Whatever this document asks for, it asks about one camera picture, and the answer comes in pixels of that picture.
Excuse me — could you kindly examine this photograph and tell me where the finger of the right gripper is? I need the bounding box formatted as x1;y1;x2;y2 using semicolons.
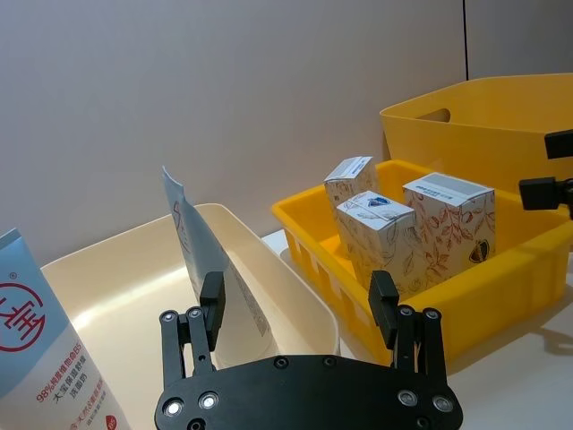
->
518;176;573;221
543;129;573;160

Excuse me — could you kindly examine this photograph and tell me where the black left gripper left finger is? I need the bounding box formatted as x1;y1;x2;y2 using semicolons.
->
159;271;227;391

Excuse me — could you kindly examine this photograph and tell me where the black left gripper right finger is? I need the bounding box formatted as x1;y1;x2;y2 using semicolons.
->
368;270;449;387

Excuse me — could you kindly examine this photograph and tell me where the white box with blue emblem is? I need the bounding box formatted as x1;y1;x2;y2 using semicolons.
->
335;190;418;295

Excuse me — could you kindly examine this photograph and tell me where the slim pale blue tube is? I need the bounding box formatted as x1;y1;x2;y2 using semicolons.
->
160;165;281;373

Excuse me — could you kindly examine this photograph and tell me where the cream plastic tray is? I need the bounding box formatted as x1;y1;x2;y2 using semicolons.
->
39;203;339;396

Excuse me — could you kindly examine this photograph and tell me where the white box with dark emblem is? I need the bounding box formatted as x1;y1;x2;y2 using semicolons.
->
401;172;497;275

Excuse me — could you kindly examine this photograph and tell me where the yellow slotted plastic crate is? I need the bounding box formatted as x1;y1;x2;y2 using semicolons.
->
271;159;573;375

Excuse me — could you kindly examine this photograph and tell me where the white box with grey label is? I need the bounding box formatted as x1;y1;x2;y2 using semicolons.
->
323;155;381;225

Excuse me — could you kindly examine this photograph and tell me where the large blue white tube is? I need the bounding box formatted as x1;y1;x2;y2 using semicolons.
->
0;228;133;430

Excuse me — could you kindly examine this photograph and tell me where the large yellow bin with handle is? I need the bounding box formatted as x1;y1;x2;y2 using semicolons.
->
379;73;573;211

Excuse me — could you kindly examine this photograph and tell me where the thin black cable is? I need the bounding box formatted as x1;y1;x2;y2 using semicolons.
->
462;0;471;82

